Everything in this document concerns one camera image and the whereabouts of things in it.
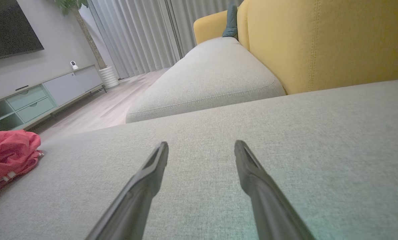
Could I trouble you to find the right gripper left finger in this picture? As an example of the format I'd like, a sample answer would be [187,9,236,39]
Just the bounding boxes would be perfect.
[85,141,169,240]

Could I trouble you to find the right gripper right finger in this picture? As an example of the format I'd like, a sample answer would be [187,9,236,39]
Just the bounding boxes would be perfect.
[234,140,316,240]

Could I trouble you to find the red white basketball jersey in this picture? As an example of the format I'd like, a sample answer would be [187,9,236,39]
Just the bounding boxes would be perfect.
[0,130,44,198]

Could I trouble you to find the large grey sofa seat cushion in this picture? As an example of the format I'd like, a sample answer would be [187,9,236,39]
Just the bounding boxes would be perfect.
[0,78,398,240]

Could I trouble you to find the white ribbed plant pot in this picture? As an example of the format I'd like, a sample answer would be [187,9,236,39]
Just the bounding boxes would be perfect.
[98,65,120,90]

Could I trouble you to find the grey and green tv cabinet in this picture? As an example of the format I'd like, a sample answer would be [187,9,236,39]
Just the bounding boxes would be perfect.
[0,64,107,135]

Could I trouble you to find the grey sofa back cushion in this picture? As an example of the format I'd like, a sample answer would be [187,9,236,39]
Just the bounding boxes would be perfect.
[125,37,287,124]

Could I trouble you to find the grey pleated curtain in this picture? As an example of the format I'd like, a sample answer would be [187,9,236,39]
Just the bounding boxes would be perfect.
[87,0,243,79]

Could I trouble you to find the green indoor tree plant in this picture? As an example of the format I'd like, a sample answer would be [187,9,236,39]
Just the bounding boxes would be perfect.
[54,0,107,70]

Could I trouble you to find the yellow sofa backrest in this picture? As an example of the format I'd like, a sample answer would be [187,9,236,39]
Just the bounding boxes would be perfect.
[237,0,398,95]

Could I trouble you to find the teal throw pillow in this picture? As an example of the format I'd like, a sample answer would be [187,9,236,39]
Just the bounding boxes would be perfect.
[222,3,239,41]

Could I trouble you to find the yellow sofa armrest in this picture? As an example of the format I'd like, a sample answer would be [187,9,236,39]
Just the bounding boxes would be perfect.
[193,10,229,45]

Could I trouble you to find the black flat screen television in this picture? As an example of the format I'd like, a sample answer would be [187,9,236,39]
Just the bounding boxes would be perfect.
[0,0,45,62]

